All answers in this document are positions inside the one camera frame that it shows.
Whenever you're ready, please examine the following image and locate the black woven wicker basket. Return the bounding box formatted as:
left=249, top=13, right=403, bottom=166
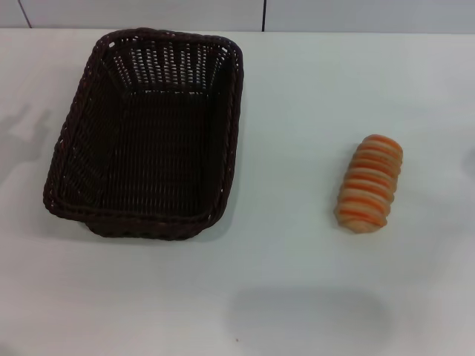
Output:
left=41, top=26, right=245, bottom=243

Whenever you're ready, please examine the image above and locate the orange striped bread roll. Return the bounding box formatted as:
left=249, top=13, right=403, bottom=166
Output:
left=335, top=133, right=404, bottom=235

